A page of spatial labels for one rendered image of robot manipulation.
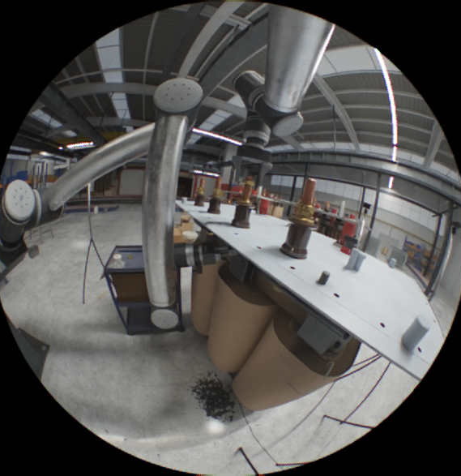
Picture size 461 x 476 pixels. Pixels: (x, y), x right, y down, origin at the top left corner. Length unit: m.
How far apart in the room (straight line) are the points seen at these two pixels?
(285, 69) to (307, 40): 0.08
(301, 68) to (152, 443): 1.89
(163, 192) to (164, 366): 1.49
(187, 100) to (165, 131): 0.11
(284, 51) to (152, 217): 0.47
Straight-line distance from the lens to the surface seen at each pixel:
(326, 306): 0.25
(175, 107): 0.44
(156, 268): 0.44
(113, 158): 0.69
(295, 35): 0.31
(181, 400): 1.50
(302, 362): 0.54
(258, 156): 0.58
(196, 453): 1.54
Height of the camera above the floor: 1.49
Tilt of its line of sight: 17 degrees down
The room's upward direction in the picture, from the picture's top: 10 degrees clockwise
